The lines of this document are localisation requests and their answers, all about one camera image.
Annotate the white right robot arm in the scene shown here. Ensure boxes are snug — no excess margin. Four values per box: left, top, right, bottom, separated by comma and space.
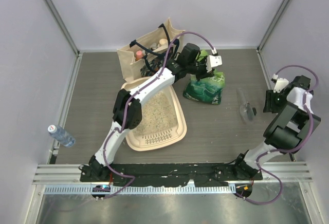
232, 75, 321, 180

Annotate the cream plastic litter box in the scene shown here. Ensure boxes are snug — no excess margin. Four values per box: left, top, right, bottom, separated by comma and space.
126, 86, 187, 152

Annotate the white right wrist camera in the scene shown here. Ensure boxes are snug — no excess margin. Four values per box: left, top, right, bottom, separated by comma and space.
271, 74, 289, 93

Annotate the clear water bottle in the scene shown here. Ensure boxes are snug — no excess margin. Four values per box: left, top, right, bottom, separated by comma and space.
47, 125, 76, 147

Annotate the green litter bag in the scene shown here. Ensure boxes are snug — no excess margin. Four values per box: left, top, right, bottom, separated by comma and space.
183, 49, 225, 105

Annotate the beige capped bottle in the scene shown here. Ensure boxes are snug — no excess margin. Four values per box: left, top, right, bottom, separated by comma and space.
158, 39, 168, 47

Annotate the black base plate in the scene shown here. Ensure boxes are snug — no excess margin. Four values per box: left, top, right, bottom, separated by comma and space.
79, 163, 263, 188

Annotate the perforated cable duct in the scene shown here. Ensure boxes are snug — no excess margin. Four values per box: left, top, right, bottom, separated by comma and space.
44, 181, 236, 195

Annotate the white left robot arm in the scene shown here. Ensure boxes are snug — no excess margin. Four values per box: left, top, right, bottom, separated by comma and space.
88, 43, 222, 182

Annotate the clear plastic scoop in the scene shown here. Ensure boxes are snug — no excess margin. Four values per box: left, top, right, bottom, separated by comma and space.
236, 88, 255, 123

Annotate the cat litter pile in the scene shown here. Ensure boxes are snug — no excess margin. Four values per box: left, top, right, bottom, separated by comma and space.
133, 92, 178, 136

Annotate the pink capped bottle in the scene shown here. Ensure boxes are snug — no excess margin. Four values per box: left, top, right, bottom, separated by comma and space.
135, 50, 144, 61

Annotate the beige canvas tote bag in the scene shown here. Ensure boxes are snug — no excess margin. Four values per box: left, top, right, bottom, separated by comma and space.
117, 18, 184, 82

